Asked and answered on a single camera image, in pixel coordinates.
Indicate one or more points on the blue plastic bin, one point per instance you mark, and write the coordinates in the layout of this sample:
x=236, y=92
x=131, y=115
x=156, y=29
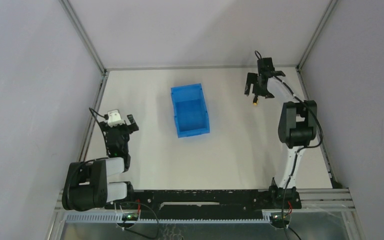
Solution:
x=190, y=111

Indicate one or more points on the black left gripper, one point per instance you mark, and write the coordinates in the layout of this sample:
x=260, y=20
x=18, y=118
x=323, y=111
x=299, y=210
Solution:
x=121, y=128

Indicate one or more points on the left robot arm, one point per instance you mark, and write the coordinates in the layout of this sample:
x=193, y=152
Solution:
x=86, y=186

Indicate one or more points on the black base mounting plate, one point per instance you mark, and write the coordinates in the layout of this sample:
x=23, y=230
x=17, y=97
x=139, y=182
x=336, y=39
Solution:
x=228, y=204

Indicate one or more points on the aluminium frame rail back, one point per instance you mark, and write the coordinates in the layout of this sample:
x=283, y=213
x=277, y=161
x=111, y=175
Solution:
x=109, y=69

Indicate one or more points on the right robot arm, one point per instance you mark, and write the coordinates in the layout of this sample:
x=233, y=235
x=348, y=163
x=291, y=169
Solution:
x=297, y=125

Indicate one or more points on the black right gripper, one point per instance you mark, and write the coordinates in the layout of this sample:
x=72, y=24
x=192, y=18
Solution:
x=253, y=78

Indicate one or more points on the aluminium frame rail right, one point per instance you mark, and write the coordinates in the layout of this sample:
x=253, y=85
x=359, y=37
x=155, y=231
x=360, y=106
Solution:
x=327, y=14

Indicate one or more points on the yellow black screwdriver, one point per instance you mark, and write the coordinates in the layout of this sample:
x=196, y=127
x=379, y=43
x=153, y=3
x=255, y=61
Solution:
x=255, y=100

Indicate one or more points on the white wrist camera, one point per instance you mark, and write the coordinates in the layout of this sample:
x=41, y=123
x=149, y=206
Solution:
x=114, y=118

